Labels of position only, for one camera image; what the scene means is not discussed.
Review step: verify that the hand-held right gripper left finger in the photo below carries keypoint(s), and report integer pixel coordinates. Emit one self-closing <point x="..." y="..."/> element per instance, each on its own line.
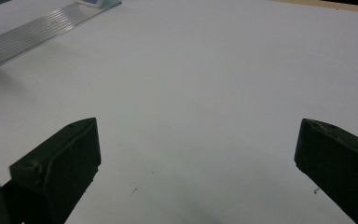
<point x="59" y="161"/>

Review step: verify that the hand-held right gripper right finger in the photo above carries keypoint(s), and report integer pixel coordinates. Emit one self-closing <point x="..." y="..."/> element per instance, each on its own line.
<point x="338" y="165"/>

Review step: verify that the clear plastic bin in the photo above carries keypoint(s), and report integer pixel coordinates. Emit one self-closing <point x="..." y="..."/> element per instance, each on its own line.
<point x="37" y="31"/>

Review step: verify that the wooden table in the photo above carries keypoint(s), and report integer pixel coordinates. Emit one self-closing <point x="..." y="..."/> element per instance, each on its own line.
<point x="338" y="6"/>

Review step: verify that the white table mat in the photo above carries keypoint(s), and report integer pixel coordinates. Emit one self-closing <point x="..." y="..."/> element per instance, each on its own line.
<point x="199" y="77"/>

